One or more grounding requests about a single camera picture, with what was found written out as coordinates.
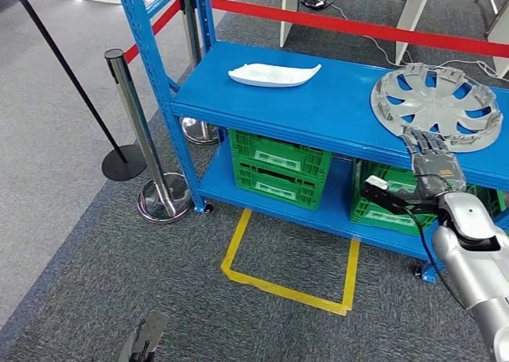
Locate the silver wheel hubcap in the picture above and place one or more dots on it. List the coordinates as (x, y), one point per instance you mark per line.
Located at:
(433, 106)

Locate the short red barrier belt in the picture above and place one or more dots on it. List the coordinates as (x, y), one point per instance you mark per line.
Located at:
(159, 25)

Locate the blue metal shelf rack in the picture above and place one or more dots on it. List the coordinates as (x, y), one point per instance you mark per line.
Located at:
(318, 106)

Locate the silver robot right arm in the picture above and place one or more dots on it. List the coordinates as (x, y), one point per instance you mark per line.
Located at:
(477, 265)

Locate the green folded plastic crate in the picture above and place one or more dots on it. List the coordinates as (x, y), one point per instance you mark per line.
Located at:
(381, 220)
(394, 183)
(278, 159)
(278, 191)

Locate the white desk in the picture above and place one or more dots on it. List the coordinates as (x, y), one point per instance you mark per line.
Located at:
(413, 12)

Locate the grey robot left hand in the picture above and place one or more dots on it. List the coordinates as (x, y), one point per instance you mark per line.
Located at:
(137, 351)

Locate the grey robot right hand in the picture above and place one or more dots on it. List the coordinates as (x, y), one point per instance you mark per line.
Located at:
(435, 172)

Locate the chrome stanchion post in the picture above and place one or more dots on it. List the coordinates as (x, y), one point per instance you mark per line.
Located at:
(135, 117)
(191, 27)

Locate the black stanchion post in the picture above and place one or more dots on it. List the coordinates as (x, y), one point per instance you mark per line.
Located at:
(123, 162)

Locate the white plastic trim part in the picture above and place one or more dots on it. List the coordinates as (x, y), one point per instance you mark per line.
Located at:
(274, 76)

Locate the long red barrier belt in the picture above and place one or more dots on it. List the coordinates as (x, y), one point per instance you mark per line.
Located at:
(357, 29)

